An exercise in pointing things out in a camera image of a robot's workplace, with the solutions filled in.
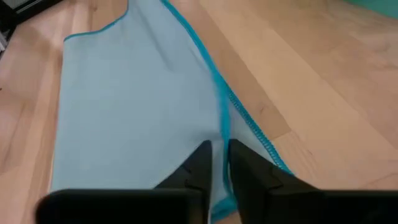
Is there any light blue microfiber towel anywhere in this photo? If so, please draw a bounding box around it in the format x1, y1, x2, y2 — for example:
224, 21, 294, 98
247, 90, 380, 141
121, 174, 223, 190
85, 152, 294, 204
49, 0, 295, 224

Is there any teal translucent plastic bin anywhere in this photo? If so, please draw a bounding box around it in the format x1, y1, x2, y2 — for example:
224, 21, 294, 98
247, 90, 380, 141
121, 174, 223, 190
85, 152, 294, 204
343, 0, 398, 19

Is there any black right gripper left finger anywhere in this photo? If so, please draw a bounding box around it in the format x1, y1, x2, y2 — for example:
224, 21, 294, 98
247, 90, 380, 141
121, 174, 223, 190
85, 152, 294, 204
34, 139, 213, 224

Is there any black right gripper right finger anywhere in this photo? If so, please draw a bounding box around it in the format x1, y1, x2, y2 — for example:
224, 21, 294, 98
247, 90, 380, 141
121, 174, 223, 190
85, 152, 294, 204
228, 139, 398, 224

